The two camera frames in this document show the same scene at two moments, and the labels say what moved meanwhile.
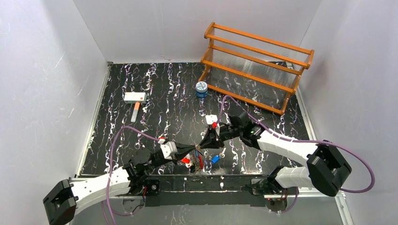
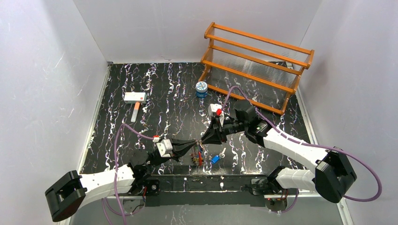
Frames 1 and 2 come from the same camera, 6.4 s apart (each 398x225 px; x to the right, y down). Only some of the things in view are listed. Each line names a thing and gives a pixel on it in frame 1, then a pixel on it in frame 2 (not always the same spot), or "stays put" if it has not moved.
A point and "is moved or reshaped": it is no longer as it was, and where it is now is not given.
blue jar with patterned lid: (201, 89) stays put
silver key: (222, 154) stays put
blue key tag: (216, 158) stays put
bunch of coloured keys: (195, 160) is moved or reshaped
